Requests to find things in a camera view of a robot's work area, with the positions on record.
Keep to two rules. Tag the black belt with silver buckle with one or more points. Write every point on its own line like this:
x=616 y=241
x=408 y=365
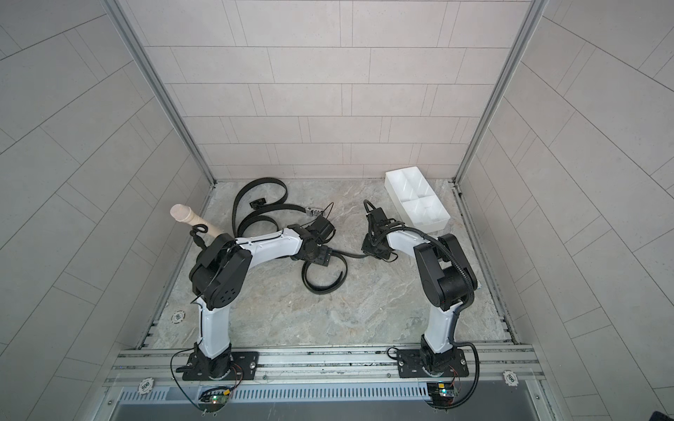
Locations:
x=261 y=207

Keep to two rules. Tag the white compartment storage box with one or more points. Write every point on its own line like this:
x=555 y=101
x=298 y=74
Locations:
x=416 y=202

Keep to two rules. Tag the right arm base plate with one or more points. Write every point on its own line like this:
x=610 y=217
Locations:
x=422 y=363

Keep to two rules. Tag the long black belt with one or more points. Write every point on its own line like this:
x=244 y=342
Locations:
x=329 y=272

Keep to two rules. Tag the black stand with beige roll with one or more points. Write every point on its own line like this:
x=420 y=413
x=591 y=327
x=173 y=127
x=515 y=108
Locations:
x=184 y=214

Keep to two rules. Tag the green circuit board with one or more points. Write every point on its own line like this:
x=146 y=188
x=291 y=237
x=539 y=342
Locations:
x=215 y=399
x=441 y=395

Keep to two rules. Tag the floor white round sticker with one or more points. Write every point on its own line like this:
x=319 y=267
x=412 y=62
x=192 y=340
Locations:
x=178 y=317

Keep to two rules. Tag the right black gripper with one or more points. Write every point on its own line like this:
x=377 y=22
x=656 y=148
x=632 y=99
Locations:
x=368 y=248

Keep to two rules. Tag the right green circuit board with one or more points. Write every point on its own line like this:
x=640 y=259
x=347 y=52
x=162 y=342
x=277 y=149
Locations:
x=441 y=395

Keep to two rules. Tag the left white round sticker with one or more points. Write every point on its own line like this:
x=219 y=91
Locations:
x=146 y=386

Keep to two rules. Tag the right white round sticker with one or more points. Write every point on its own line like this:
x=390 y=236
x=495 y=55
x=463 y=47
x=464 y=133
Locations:
x=510 y=378

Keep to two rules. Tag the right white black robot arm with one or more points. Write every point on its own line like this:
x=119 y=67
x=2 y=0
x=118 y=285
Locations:
x=447 y=280

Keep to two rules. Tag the aluminium front rail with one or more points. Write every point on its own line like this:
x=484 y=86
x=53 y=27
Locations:
x=491 y=362

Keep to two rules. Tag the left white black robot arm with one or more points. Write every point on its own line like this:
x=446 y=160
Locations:
x=219 y=274

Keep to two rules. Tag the left green circuit board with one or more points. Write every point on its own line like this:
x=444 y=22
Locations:
x=215 y=399

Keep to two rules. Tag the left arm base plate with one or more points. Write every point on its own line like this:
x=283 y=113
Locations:
x=228 y=366

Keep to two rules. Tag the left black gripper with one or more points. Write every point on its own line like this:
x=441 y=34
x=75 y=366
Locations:
x=325 y=258

